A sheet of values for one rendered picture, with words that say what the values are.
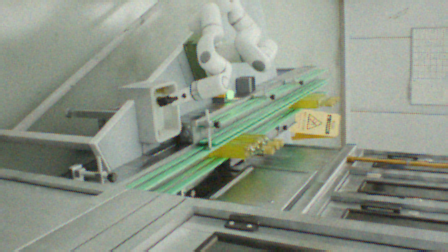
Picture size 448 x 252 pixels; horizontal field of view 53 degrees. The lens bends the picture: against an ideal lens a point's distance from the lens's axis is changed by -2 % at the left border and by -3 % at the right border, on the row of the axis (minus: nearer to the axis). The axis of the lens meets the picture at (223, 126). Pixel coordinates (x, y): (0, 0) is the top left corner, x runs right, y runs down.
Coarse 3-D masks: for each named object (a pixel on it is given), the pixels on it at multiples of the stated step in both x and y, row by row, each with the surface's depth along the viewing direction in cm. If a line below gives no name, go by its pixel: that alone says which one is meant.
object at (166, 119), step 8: (152, 88) 176; (176, 88) 189; (152, 96) 175; (152, 104) 176; (152, 112) 177; (160, 112) 192; (168, 112) 193; (176, 112) 192; (160, 120) 192; (168, 120) 194; (176, 120) 193; (160, 128) 193; (168, 128) 195; (176, 128) 193; (160, 136) 185; (168, 136) 186
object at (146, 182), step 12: (324, 84) 334; (300, 96) 293; (264, 120) 240; (240, 132) 216; (204, 144) 201; (216, 144) 199; (180, 156) 186; (192, 156) 185; (168, 168) 173; (180, 168) 172; (144, 180) 162; (156, 180) 161
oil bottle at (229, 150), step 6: (228, 144) 202; (234, 144) 201; (240, 144) 201; (246, 144) 200; (216, 150) 203; (222, 150) 202; (228, 150) 200; (234, 150) 199; (240, 150) 198; (246, 150) 196; (222, 156) 203; (228, 156) 201; (234, 156) 200; (240, 156) 198; (246, 156) 197
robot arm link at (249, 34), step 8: (248, 16) 198; (240, 24) 197; (248, 24) 197; (240, 32) 196; (248, 32) 195; (256, 32) 197; (240, 40) 194; (248, 40) 193; (256, 40) 196; (240, 48) 196; (248, 48) 194; (256, 48) 194; (248, 56) 197; (256, 56) 196; (264, 56) 196; (256, 64) 198; (264, 64) 197
